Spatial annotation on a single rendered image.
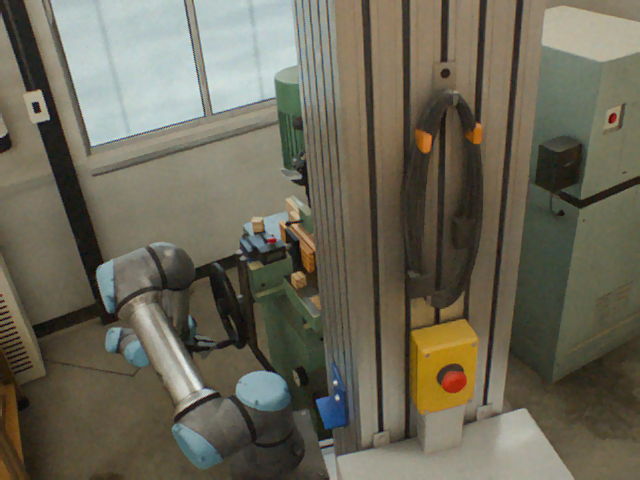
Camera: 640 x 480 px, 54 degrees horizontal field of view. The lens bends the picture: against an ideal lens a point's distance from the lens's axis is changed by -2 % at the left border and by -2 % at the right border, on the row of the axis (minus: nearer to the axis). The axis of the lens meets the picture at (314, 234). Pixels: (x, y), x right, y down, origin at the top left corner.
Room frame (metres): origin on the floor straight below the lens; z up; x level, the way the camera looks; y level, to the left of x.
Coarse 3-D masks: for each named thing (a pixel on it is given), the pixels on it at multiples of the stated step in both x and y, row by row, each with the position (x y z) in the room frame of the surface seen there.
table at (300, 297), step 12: (276, 216) 2.01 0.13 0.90; (288, 216) 2.01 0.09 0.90; (264, 228) 1.94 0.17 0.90; (276, 228) 1.93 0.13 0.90; (300, 264) 1.70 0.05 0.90; (288, 276) 1.64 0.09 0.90; (312, 276) 1.63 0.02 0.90; (276, 288) 1.62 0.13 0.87; (288, 288) 1.60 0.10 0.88; (300, 288) 1.57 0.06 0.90; (312, 288) 1.56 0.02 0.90; (264, 300) 1.59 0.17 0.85; (300, 300) 1.51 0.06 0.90; (300, 312) 1.52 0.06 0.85; (312, 312) 1.45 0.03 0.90; (312, 324) 1.44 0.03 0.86
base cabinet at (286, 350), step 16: (272, 304) 1.77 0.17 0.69; (272, 320) 1.80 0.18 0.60; (272, 336) 1.82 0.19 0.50; (288, 336) 1.66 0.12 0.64; (272, 352) 1.85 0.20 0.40; (288, 352) 1.67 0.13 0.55; (304, 352) 1.53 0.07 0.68; (320, 352) 1.51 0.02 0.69; (288, 368) 1.69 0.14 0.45; (304, 368) 1.54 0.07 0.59; (320, 368) 1.51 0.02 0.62; (288, 384) 1.71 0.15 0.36; (304, 400) 1.58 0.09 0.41; (320, 416) 1.50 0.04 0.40; (320, 432) 1.50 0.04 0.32
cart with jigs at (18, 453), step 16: (0, 352) 2.04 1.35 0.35; (0, 368) 2.03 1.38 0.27; (0, 384) 2.04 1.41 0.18; (16, 384) 2.05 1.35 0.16; (0, 400) 1.60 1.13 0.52; (16, 400) 1.94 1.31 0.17; (0, 416) 1.52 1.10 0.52; (16, 416) 1.84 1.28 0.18; (0, 432) 1.52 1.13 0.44; (16, 432) 1.76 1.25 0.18; (0, 448) 1.51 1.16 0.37; (16, 448) 1.68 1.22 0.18; (0, 464) 1.60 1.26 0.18; (16, 464) 1.52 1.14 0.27
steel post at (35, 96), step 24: (0, 0) 2.60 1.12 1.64; (24, 24) 2.63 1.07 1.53; (24, 48) 2.61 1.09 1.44; (24, 72) 2.60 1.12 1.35; (24, 96) 2.56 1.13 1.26; (48, 96) 2.63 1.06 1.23; (48, 120) 2.61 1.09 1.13; (48, 144) 2.60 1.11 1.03; (72, 168) 2.63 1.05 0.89; (72, 192) 2.62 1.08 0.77; (72, 216) 2.60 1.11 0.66; (96, 240) 2.63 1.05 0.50; (96, 264) 2.62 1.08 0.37; (96, 288) 2.61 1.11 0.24
